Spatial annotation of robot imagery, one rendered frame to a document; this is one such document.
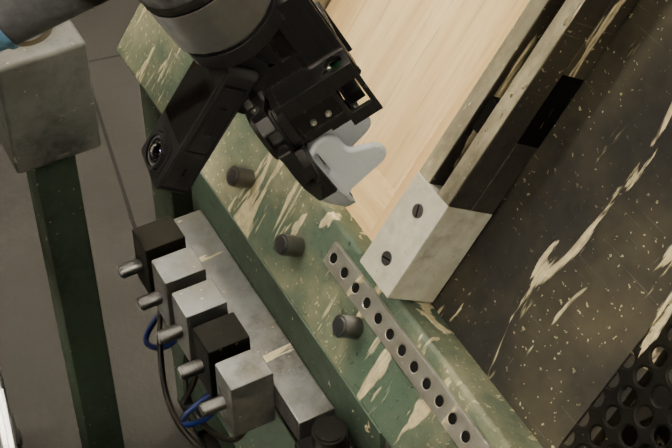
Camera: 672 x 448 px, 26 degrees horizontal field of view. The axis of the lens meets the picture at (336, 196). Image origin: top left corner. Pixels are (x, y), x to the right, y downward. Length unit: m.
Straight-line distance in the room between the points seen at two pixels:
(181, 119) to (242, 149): 0.81
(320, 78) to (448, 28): 0.66
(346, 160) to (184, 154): 0.12
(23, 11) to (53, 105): 1.02
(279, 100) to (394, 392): 0.65
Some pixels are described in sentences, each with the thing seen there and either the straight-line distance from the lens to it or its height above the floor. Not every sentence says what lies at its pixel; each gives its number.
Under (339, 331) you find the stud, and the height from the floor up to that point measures 0.87.
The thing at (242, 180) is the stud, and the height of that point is 0.87.
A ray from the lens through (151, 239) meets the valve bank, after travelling 1.84.
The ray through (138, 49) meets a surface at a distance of 2.01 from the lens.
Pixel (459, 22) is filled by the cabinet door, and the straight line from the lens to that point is 1.61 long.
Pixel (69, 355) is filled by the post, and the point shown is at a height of 0.32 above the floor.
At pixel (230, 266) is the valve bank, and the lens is 1.83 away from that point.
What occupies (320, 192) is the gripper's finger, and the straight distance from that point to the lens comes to 1.03.
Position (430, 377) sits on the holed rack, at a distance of 1.52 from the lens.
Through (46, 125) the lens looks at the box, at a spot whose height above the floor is 0.82.
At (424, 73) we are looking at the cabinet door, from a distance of 1.63.
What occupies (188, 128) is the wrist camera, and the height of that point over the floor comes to 1.43.
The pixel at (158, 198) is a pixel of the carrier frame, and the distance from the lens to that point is 2.23.
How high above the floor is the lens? 2.07
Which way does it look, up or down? 44 degrees down
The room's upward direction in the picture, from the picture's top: straight up
